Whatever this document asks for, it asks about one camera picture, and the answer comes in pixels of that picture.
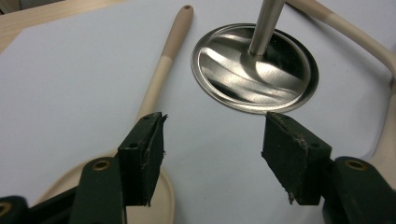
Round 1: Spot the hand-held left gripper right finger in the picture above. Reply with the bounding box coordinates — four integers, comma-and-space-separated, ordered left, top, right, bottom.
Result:
261, 111, 396, 224

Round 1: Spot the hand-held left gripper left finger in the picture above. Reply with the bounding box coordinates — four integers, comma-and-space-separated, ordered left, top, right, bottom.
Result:
68, 111, 168, 224

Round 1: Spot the metal utensil stand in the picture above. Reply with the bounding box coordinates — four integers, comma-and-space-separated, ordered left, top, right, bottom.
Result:
191, 0, 319, 115

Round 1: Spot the beige perforated skimmer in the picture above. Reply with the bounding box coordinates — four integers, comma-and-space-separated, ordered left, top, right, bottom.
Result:
32, 4, 194, 224

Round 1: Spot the white paper sheet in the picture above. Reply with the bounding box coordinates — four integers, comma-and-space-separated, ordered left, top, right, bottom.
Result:
0, 0, 396, 224

